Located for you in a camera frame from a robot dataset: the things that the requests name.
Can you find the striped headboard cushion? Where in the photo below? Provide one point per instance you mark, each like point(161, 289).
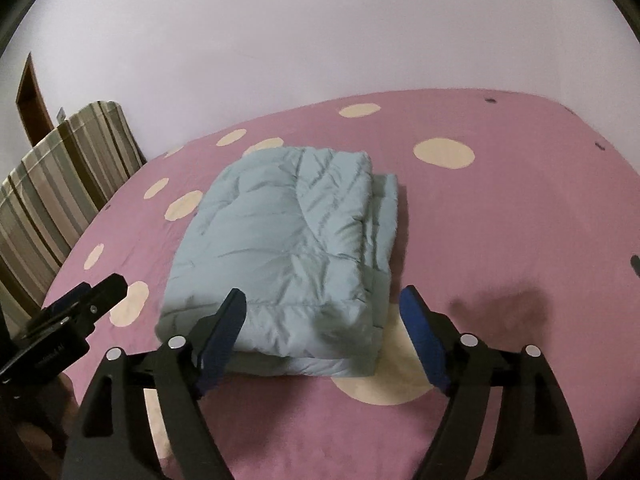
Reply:
point(51, 197)

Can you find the brown wooden door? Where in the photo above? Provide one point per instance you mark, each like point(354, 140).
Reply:
point(29, 101)

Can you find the light blue puffer jacket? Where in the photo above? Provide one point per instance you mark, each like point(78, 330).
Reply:
point(306, 234)

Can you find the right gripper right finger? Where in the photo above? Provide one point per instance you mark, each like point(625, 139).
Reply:
point(432, 335)

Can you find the pink dotted bed sheet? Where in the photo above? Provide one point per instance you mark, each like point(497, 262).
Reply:
point(515, 218)

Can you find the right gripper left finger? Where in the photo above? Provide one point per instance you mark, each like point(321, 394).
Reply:
point(212, 339)

